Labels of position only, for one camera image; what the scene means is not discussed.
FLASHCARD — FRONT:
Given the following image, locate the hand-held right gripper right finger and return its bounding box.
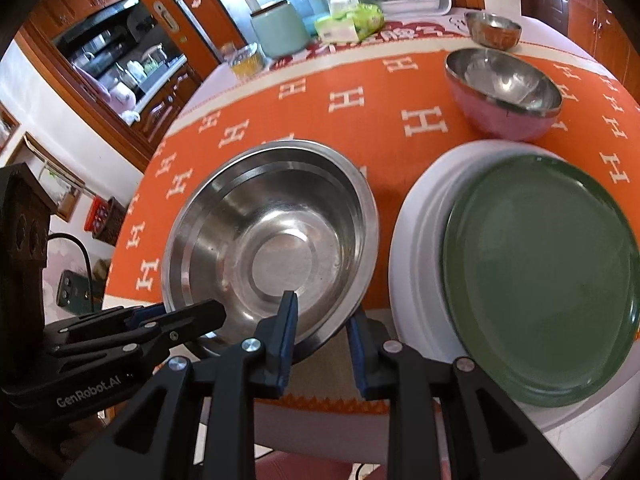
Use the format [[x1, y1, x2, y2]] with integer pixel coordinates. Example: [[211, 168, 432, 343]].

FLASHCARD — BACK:
[[348, 307, 583, 480]]

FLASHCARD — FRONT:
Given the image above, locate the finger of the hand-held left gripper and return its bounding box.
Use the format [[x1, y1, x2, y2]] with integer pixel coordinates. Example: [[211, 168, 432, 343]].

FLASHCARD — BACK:
[[42, 304, 168, 346], [50, 299, 227, 361]]

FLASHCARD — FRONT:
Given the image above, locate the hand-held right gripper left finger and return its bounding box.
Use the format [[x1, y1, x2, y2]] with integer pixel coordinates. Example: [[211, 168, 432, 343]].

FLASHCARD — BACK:
[[62, 290, 301, 480]]

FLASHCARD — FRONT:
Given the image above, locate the large white plate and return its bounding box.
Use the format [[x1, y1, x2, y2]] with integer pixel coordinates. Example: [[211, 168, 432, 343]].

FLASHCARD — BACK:
[[389, 140, 640, 433]]

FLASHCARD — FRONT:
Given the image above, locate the wide steel basin bowl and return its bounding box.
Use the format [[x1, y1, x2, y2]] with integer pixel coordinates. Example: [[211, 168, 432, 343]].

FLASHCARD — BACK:
[[161, 140, 379, 356]]

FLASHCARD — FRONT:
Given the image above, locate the green plate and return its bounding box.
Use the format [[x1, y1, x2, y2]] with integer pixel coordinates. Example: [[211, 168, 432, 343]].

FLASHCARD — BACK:
[[442, 155, 640, 408]]

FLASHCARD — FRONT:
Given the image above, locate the steel bowl with pink outside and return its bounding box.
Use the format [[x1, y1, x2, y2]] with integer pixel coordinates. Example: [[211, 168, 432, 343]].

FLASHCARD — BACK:
[[445, 47, 563, 142]]

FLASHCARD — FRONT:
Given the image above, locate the small steel bowl with handles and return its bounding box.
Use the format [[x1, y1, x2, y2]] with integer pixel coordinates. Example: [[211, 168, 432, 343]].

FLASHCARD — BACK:
[[463, 11, 522, 51]]

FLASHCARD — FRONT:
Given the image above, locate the person's left forearm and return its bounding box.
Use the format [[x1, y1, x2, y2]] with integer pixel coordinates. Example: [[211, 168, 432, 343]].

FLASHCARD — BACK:
[[0, 405, 116, 480]]

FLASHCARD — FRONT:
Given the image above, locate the green smartphone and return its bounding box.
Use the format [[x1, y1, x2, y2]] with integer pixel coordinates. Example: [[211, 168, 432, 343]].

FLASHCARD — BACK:
[[57, 270, 103, 311]]

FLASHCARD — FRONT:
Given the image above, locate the red plastic crate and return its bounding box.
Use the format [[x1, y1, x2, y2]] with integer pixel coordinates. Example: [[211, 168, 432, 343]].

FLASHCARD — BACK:
[[82, 195, 126, 241]]

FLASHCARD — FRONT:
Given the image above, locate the dark carved wooden furniture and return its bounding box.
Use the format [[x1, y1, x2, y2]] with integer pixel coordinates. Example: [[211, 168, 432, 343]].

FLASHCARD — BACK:
[[0, 162, 57, 321]]

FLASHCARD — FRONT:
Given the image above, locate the wooden kitchen base cabinet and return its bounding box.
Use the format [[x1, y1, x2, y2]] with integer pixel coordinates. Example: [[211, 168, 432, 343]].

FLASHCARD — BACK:
[[130, 60, 201, 141]]

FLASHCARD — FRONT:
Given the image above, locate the white pink kettle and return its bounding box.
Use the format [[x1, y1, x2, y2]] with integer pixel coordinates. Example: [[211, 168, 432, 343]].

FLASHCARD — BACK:
[[107, 82, 138, 111]]

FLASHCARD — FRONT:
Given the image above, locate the orange patterned tablecloth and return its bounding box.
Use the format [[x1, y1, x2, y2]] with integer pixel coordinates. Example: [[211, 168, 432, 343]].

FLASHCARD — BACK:
[[102, 7, 640, 436]]

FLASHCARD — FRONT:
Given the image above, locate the glass jar with yellow contents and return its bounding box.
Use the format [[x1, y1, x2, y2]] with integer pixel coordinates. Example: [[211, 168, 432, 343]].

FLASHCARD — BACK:
[[227, 45, 266, 81]]

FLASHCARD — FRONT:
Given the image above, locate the black range hood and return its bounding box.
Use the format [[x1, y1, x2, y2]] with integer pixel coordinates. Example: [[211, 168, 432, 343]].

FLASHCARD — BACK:
[[55, 0, 141, 56]]

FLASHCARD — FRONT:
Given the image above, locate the mint green canister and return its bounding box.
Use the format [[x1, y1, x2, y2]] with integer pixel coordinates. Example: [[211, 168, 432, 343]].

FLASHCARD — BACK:
[[250, 0, 311, 59]]

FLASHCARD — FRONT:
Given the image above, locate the glass sliding door gold ornament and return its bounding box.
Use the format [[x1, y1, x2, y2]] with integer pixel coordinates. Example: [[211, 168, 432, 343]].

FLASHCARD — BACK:
[[145, 0, 351, 61]]

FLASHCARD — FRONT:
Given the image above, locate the green tissue pack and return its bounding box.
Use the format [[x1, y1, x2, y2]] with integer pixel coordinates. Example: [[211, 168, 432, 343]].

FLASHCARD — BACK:
[[314, 2, 386, 43]]

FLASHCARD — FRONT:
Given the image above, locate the orange wooden cabinet row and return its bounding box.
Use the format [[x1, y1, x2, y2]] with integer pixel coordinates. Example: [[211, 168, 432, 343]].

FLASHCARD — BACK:
[[565, 0, 640, 91]]

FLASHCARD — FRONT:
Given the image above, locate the silver door handle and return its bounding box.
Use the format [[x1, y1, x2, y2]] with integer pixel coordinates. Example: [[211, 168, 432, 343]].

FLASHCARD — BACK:
[[152, 0, 178, 31]]

